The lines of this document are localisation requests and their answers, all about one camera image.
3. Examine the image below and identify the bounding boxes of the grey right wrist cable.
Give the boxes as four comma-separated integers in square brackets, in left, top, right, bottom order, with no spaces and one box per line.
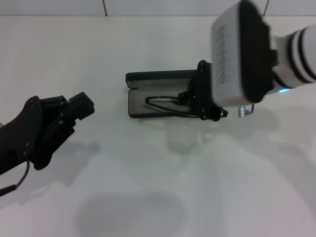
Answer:
[237,103,256,118]

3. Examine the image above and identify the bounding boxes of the black glasses case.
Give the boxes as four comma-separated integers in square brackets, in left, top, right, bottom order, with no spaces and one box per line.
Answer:
[125,70,199,119]

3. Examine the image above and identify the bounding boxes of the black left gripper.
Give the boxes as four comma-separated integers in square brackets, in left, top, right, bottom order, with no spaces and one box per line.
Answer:
[0,91,95,176]

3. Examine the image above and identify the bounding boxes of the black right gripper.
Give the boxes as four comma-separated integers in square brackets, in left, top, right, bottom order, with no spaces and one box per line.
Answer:
[178,60,222,121]

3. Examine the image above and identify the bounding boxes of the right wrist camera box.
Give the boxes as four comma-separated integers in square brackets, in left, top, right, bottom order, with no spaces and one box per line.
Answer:
[210,0,279,109]

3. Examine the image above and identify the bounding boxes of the dark left wrist cable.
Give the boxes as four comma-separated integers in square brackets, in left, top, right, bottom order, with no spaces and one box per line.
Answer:
[0,160,31,198]

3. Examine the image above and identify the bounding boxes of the black glasses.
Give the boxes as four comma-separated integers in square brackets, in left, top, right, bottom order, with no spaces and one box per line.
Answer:
[141,95,229,119]

